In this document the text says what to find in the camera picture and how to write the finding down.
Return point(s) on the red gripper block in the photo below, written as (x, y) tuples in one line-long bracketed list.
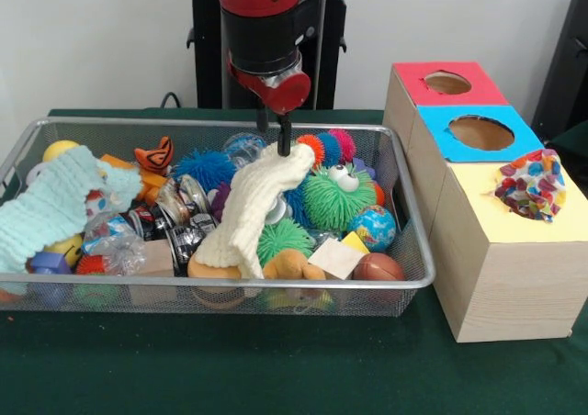
[(287, 93)]

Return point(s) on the cream waffle cloth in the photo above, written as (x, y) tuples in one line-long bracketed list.
[(248, 204)]

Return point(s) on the small green spiky ball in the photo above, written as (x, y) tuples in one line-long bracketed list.
[(285, 243)]

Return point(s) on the mint green waffle cloth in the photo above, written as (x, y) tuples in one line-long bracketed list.
[(46, 204)]

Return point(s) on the multicoloured heart print cloth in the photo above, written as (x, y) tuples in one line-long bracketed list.
[(533, 190)]

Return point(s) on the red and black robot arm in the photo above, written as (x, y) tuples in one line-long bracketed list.
[(262, 34)]

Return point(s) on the wooden box with three holes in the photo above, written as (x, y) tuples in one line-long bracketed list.
[(505, 286)]

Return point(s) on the blue spiky ball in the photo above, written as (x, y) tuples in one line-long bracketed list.
[(204, 167)]

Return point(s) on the orange tiger plush toy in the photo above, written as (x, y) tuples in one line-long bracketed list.
[(156, 155)]

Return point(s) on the globe print ball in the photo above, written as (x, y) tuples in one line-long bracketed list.
[(373, 228)]

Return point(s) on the brown toy football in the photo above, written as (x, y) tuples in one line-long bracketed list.
[(377, 266)]

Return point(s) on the yellow ball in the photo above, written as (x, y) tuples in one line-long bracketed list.
[(57, 148)]

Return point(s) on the dark green table cloth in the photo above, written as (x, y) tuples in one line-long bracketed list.
[(275, 369), (574, 140)]

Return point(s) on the black upright panel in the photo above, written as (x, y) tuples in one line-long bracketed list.
[(567, 66)]

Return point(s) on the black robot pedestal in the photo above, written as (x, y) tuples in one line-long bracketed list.
[(331, 43)]

